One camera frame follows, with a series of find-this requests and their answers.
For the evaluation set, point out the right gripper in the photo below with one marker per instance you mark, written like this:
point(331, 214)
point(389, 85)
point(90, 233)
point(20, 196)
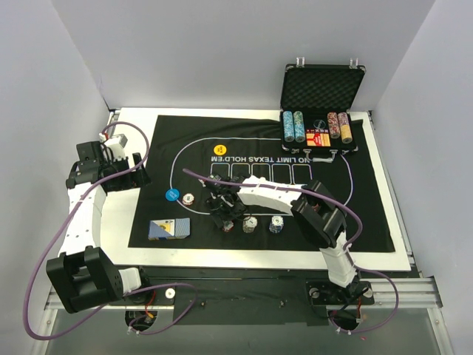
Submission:
point(223, 208)

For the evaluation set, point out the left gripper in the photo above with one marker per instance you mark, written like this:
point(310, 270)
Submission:
point(130, 175)

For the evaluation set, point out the red white chip stack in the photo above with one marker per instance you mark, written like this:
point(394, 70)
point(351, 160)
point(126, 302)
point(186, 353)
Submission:
point(228, 226)

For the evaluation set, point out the grey white chip stack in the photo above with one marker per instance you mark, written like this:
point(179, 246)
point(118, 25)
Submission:
point(249, 224)

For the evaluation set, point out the blue round button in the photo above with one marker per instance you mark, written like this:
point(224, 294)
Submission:
point(172, 194)

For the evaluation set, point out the red white single chip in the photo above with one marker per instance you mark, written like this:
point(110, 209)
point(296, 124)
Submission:
point(188, 199)

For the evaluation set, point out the yellow dealer button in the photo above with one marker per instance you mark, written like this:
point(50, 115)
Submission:
point(220, 150)

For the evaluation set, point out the blue white chip stack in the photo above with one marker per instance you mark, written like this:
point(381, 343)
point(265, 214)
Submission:
point(276, 224)

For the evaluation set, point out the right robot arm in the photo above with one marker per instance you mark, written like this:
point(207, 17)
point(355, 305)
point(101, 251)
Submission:
point(319, 217)

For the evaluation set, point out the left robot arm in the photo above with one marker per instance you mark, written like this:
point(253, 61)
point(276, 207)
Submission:
point(82, 274)

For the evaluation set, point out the black poker table mat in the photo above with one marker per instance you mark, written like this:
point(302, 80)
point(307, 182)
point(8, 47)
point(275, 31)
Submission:
point(182, 148)

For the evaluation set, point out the blue playing card deck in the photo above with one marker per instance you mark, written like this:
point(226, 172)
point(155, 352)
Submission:
point(169, 229)

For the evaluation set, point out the blue chip row left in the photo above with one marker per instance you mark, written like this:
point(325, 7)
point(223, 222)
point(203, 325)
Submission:
point(288, 126)

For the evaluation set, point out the blue chip row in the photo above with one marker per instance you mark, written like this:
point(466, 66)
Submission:
point(288, 126)
point(299, 129)

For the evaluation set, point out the blue chip row right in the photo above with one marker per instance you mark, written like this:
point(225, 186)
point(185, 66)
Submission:
point(299, 129)

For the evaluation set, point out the red orange card deck box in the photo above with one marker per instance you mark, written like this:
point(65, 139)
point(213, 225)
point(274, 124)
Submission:
point(318, 139)

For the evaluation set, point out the clear round button in case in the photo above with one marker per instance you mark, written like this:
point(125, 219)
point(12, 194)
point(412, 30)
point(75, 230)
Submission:
point(319, 124)

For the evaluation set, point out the red chip row in case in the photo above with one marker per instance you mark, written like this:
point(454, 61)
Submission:
point(334, 129)

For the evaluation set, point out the tan chip row in case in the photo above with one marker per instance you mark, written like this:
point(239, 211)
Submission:
point(344, 126)

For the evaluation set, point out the black poker chip case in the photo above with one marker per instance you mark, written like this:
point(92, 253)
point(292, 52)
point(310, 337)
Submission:
point(315, 90)

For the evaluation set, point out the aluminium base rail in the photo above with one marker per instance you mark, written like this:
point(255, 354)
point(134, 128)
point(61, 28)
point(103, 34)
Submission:
point(411, 292)

